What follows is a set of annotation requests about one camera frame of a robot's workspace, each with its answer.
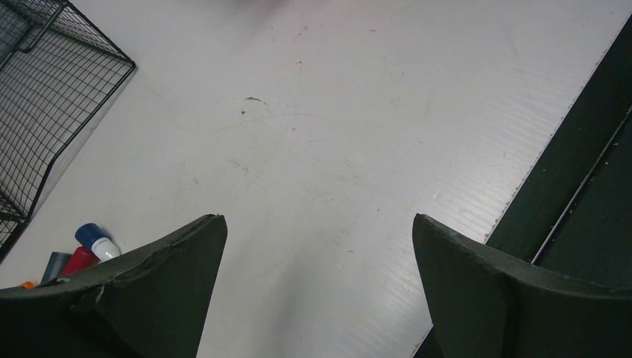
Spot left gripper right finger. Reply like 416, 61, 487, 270
412, 214, 631, 357

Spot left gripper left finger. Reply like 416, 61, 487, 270
1, 215, 228, 357

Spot blue cap white marker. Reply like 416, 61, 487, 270
75, 222, 121, 262

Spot black wire mesh desk organizer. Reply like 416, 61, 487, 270
1, 1, 136, 257

